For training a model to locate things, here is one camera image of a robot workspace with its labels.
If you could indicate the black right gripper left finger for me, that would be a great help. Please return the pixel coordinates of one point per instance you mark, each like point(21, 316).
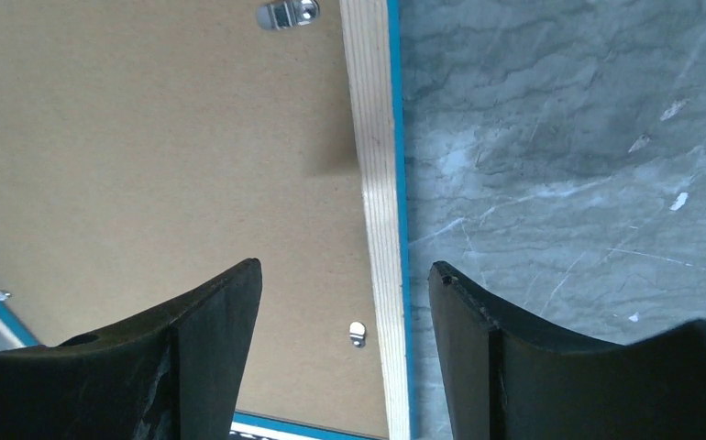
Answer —
point(173, 371)

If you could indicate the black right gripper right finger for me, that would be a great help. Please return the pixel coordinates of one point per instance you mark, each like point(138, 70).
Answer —
point(510, 374)

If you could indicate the brown cardboard backing board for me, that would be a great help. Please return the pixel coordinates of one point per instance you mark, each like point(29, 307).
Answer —
point(165, 152)

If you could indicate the blue wooden picture frame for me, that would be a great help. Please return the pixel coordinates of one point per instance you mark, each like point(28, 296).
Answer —
point(383, 212)

